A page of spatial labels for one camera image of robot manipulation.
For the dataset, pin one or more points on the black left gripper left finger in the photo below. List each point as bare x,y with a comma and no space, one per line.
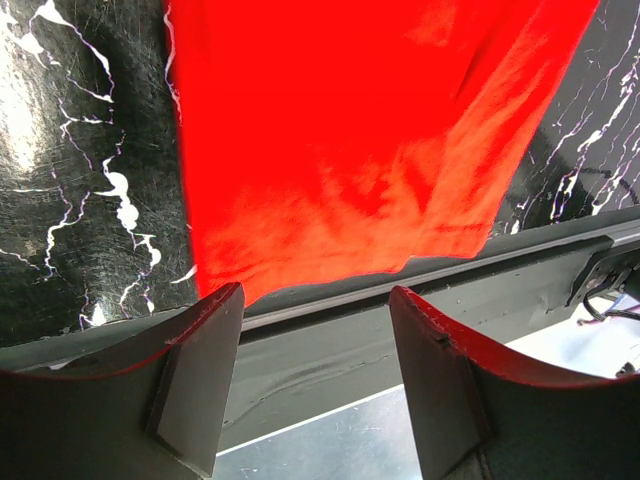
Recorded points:
148,407

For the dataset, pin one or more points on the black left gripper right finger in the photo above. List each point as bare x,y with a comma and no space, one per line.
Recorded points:
481,410

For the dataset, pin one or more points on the red t shirt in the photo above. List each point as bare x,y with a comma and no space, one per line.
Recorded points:
322,140

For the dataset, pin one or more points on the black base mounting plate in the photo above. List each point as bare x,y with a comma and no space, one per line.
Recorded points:
307,352

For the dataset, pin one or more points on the black marbled table mat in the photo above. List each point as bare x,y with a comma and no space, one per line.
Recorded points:
93,226

